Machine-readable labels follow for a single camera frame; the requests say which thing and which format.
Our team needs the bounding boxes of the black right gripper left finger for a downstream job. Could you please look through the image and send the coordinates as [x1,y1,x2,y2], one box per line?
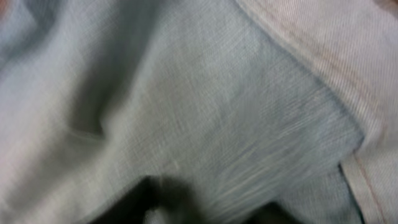
[90,175,199,224]

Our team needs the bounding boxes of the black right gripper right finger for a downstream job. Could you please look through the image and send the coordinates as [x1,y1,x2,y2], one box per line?
[245,202,302,224]

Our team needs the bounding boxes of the light blue denim shorts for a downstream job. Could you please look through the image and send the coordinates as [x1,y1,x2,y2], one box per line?
[1,1,397,223]

